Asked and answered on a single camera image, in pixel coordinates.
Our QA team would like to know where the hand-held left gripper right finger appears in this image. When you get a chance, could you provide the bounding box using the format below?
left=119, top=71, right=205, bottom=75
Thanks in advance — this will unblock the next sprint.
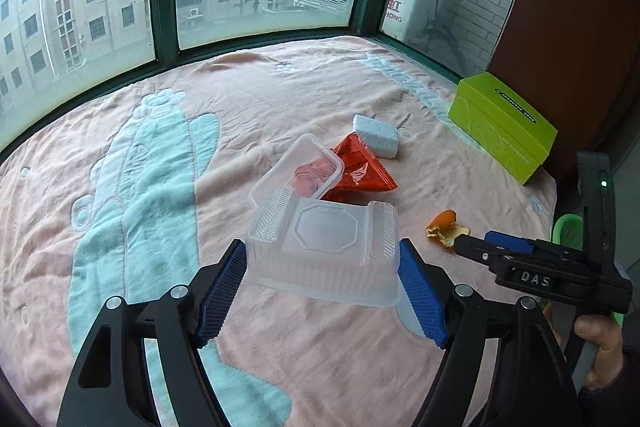
left=397, top=238, right=585, bottom=427

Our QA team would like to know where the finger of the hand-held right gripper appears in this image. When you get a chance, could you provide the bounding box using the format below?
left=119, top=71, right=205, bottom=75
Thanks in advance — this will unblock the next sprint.
left=454, top=234, right=502, bottom=269
left=484, top=231, right=538, bottom=258

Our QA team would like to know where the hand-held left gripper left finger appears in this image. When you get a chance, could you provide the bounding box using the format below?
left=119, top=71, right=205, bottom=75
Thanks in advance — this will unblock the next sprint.
left=56, top=239, right=249, bottom=427

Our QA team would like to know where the orange peel piece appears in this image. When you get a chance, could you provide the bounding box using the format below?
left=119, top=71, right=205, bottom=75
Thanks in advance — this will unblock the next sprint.
left=425, top=209, right=473, bottom=250

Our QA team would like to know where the green perforated waste basket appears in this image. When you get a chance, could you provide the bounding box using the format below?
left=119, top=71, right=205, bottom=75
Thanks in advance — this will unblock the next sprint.
left=551, top=213, right=586, bottom=255

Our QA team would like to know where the large clear plastic container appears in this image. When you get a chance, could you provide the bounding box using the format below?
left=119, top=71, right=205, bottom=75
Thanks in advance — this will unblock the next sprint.
left=245, top=199, right=403, bottom=308

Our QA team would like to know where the person's right forearm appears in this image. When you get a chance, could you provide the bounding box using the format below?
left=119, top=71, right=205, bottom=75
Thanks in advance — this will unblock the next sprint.
left=577, top=347, right=640, bottom=427

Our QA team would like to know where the person's right hand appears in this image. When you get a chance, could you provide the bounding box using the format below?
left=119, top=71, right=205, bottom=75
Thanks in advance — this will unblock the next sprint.
left=572, top=313, right=626, bottom=390

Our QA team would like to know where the green cardboard box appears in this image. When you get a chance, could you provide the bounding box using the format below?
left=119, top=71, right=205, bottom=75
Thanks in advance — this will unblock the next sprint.
left=447, top=73, right=558, bottom=186

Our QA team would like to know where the red snack wrapper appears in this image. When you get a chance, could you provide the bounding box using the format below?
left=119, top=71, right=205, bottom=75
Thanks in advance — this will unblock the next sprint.
left=320, top=133, right=397, bottom=204

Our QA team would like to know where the white foam block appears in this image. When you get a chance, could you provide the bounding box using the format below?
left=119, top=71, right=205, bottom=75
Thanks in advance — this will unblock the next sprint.
left=352, top=114, right=402, bottom=159

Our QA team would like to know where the clear plastic container lid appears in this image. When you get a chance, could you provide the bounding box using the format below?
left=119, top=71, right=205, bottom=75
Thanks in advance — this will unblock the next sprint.
left=248, top=133, right=346, bottom=208

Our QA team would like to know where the pink blanket with teal print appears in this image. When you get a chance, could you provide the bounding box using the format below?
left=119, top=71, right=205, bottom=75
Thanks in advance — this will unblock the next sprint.
left=0, top=34, right=558, bottom=427

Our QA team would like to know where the grey apartment building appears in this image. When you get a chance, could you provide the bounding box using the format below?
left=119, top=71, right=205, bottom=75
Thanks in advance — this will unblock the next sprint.
left=0, top=0, right=301, bottom=118

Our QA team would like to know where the thin white cord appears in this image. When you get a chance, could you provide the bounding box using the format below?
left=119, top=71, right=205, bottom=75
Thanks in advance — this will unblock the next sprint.
left=484, top=0, right=531, bottom=75

